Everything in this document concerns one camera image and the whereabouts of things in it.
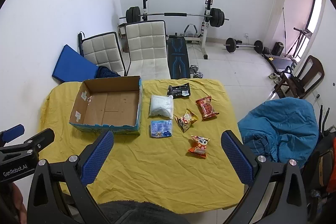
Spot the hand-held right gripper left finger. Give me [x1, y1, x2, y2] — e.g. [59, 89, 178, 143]
[27, 130, 114, 224]

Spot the white barbell rack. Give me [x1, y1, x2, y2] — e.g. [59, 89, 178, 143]
[139, 0, 214, 59]

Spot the short barbell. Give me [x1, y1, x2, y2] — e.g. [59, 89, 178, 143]
[224, 38, 264, 54]

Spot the thin leaning bar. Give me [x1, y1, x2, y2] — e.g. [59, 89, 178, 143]
[282, 6, 287, 42]

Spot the grey handle attachment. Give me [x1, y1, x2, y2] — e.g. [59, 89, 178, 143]
[182, 24, 201, 38]

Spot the dark fleece garment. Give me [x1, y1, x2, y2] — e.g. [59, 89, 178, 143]
[97, 200, 189, 224]

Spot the dark blue cloth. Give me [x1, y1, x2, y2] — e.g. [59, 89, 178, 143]
[94, 66, 121, 79]

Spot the red snack packet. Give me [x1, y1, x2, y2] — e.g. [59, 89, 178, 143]
[195, 96, 219, 121]

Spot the person's left forearm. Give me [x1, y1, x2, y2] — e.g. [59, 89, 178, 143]
[0, 183, 28, 224]

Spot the light blue packet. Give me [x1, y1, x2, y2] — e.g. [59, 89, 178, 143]
[150, 119, 173, 138]

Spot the blue duvet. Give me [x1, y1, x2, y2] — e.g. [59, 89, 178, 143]
[238, 97, 319, 168]

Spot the treadmill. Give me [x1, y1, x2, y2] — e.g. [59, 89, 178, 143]
[264, 27, 313, 69]

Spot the large white padded chair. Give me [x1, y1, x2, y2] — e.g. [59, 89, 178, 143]
[125, 20, 171, 80]

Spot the window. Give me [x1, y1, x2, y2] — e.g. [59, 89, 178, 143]
[307, 0, 324, 33]

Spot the cardboard box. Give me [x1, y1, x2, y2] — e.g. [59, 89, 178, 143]
[69, 76, 143, 135]

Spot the white soft packet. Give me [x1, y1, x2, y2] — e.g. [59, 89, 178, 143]
[148, 94, 174, 119]

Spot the long barbell with black plates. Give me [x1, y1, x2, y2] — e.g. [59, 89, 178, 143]
[119, 6, 229, 28]

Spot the orange panda snack packet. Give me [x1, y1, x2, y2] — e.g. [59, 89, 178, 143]
[187, 135, 211, 159]

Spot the yellow panda snack packet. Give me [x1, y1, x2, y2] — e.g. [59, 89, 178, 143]
[175, 108, 199, 133]

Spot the blue foam mat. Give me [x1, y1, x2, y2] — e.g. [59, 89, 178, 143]
[52, 44, 100, 83]

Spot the black and blue weight bench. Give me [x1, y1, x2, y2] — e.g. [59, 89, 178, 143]
[167, 34, 190, 79]

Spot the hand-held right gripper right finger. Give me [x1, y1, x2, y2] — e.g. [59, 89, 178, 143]
[221, 130, 307, 224]

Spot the black snack packet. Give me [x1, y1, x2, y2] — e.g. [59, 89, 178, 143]
[167, 83, 191, 99]

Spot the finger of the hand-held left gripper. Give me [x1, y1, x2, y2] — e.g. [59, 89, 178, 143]
[0, 126, 25, 146]
[0, 128, 55, 159]

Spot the dark wooden chair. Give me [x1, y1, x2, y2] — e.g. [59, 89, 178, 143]
[273, 55, 324, 99]

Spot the yellow tablecloth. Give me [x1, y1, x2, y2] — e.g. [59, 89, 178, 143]
[39, 78, 244, 209]

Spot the small white padded chair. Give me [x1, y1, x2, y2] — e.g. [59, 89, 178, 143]
[81, 31, 126, 76]

